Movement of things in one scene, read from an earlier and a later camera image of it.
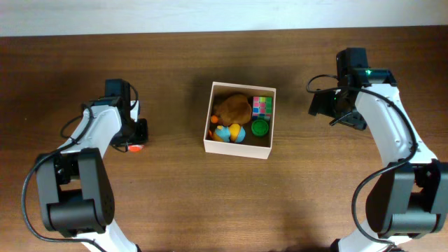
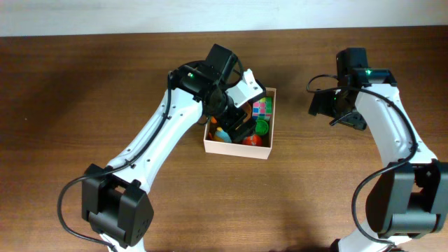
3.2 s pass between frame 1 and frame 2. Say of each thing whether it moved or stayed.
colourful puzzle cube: stayed
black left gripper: moved
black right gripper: stayed
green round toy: stayed
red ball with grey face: moved
